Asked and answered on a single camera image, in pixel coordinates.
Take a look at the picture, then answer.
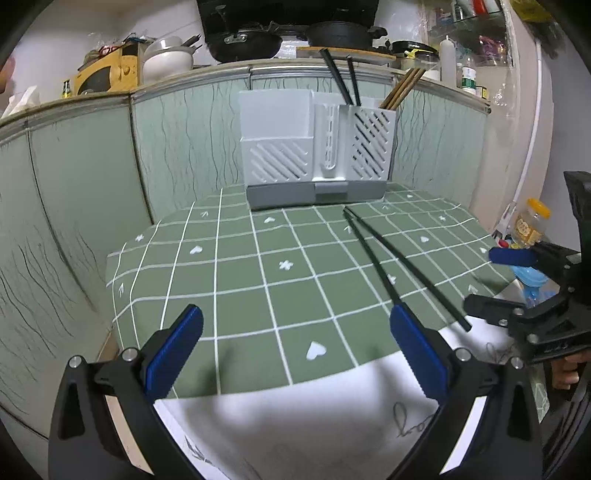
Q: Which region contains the green checked tablecloth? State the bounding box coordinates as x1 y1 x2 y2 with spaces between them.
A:
106 182 516 400

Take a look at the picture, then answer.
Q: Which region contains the white cooking pot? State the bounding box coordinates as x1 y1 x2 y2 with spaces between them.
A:
142 36 195 85

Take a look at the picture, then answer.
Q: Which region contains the glass container with yellow lid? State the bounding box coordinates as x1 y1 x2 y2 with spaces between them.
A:
392 40 440 71

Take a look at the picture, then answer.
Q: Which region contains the small bottle with green label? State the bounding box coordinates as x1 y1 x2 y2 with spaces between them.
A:
461 55 478 96

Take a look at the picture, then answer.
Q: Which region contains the hanging wooden ladle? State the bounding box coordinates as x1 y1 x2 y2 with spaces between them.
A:
0 58 16 94

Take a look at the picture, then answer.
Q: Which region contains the wooden cutting board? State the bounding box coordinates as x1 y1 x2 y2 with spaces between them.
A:
295 45 399 64

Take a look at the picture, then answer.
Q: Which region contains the person's right hand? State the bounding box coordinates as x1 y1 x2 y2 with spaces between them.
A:
551 358 581 391

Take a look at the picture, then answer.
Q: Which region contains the white and grey utensil holder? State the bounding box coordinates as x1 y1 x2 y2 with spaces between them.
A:
238 89 398 212

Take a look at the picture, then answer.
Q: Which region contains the blue plastic item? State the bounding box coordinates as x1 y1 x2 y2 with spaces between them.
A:
516 269 549 306

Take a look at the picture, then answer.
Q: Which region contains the white squeeze bottle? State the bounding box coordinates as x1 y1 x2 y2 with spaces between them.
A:
439 34 458 86

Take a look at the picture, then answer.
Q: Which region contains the black frying pan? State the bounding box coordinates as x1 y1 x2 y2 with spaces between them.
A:
207 27 283 64

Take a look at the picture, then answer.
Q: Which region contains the yellow microwave oven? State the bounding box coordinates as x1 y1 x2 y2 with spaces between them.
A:
73 43 142 96

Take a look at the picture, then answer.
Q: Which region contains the white pipe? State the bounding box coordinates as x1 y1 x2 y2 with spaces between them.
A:
512 38 556 219

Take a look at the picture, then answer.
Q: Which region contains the plastic jar with yellow lid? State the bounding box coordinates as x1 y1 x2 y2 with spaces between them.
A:
512 198 551 251

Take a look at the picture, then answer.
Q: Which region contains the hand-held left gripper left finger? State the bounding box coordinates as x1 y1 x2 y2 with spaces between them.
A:
48 304 204 480

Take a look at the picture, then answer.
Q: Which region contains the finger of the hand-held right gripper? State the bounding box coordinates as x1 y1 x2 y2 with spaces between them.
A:
489 242 581 288
463 294 561 330

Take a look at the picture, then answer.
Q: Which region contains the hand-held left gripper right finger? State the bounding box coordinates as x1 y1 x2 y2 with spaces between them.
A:
389 302 543 480

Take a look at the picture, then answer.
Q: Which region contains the black cast iron pot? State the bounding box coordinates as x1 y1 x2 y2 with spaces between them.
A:
306 20 389 49

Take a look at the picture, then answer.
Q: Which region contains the black range hood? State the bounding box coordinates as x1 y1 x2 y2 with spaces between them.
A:
196 0 380 45

